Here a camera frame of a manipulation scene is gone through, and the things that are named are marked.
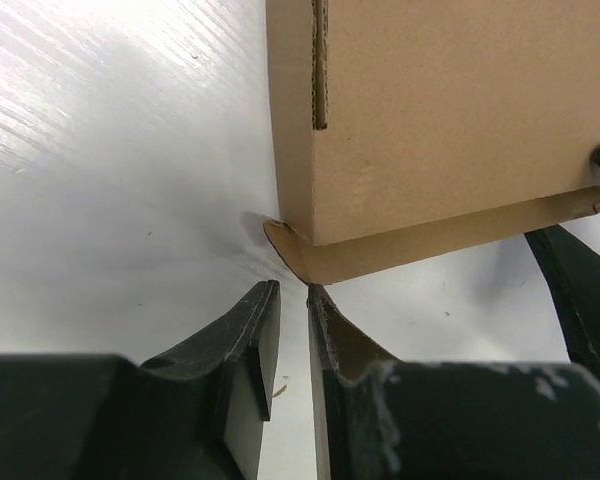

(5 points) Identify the brown cardboard box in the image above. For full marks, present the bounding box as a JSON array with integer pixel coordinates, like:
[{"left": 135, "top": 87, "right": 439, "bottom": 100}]
[{"left": 264, "top": 1, "right": 600, "bottom": 285}]

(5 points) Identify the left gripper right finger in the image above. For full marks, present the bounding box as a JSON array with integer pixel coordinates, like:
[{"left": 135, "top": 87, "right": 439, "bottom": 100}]
[{"left": 307, "top": 285, "right": 600, "bottom": 479}]

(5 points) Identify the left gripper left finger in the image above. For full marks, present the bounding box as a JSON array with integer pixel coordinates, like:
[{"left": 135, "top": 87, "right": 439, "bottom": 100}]
[{"left": 0, "top": 280, "right": 281, "bottom": 479}]

